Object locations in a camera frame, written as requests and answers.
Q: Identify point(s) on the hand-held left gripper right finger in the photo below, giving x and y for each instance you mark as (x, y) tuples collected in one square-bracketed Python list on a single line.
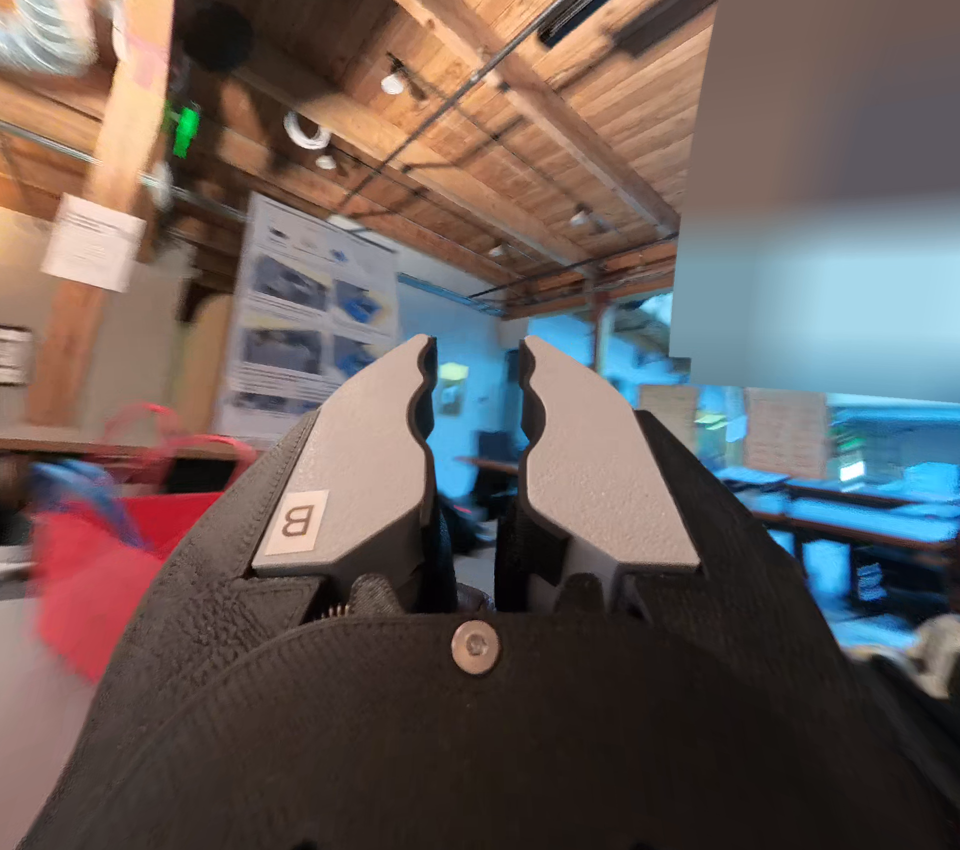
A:
[(607, 482)]

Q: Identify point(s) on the green exit sign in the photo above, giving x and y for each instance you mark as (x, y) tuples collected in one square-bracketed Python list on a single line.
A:
[(185, 129)]

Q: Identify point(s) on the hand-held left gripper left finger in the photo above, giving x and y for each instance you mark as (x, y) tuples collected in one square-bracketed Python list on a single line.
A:
[(360, 475)]

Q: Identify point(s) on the green phone sign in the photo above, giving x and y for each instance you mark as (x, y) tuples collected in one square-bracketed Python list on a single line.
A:
[(452, 388)]

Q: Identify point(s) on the white paper notice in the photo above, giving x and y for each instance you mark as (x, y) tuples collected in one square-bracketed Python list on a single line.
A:
[(94, 242)]

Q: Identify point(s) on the black office chair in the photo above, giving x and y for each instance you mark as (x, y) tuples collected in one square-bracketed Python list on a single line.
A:
[(499, 460)]

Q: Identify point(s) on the wooden office desk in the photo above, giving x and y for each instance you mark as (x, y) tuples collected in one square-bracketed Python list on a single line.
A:
[(862, 520)]

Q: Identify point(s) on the red plastic bin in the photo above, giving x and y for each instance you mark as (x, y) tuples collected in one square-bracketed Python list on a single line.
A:
[(82, 580)]

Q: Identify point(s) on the framed wall picture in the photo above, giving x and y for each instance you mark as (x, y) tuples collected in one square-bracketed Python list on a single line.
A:
[(15, 355)]

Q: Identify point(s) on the wooden instruction board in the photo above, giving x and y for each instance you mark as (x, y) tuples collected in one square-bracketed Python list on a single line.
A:
[(315, 310)]

